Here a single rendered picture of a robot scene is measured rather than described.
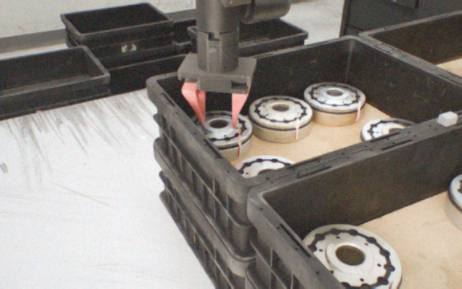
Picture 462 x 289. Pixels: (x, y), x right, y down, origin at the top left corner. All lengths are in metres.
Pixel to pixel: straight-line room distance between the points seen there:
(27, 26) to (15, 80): 1.78
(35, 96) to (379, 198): 1.15
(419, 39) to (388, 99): 0.20
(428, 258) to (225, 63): 0.34
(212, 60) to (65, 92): 0.97
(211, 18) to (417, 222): 0.36
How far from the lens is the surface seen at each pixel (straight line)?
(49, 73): 1.82
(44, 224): 0.83
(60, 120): 1.11
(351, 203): 0.57
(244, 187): 0.48
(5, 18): 3.54
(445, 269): 0.58
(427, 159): 0.62
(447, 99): 0.76
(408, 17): 2.19
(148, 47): 2.04
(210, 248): 0.65
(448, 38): 1.07
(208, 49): 0.63
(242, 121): 0.73
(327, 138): 0.76
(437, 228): 0.63
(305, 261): 0.41
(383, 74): 0.84
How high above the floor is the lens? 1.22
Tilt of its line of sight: 33 degrees down
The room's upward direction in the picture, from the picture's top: straight up
